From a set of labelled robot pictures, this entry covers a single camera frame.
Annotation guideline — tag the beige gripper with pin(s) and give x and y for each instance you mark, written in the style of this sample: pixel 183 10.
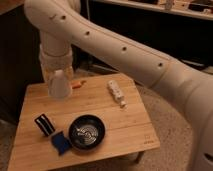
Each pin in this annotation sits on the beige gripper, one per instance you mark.
pixel 48 72

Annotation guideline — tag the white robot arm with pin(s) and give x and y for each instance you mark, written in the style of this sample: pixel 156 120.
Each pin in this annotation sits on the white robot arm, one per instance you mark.
pixel 188 90

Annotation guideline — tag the black and white eraser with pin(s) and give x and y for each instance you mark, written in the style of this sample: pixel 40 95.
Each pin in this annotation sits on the black and white eraser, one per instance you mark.
pixel 45 125

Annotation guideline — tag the orange carrot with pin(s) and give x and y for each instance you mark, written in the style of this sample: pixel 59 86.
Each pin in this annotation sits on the orange carrot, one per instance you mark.
pixel 78 84

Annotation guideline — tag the wooden folding table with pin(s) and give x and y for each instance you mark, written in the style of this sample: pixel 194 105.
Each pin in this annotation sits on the wooden folding table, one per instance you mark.
pixel 128 129

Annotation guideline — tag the black round pan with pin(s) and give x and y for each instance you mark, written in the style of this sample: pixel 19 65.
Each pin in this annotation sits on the black round pan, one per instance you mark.
pixel 86 132

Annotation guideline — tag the blue sponge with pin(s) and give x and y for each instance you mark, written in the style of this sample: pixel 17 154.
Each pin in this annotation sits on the blue sponge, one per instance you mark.
pixel 60 142

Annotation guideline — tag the black handle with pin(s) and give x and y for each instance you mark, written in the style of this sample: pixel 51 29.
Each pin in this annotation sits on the black handle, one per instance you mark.
pixel 197 65

